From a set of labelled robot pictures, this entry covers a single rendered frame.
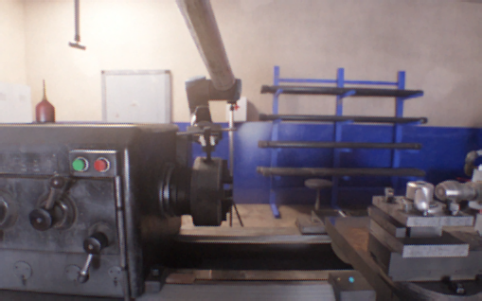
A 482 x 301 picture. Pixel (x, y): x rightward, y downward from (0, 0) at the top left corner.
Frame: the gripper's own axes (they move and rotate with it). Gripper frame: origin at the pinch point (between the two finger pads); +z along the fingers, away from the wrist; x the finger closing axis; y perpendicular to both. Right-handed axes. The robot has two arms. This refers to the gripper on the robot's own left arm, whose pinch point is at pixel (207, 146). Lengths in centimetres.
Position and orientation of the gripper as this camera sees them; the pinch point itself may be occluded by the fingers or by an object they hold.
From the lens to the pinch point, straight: 83.6
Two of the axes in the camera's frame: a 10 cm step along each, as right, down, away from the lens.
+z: 2.3, 4.7, -8.5
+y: -0.3, 8.8, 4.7
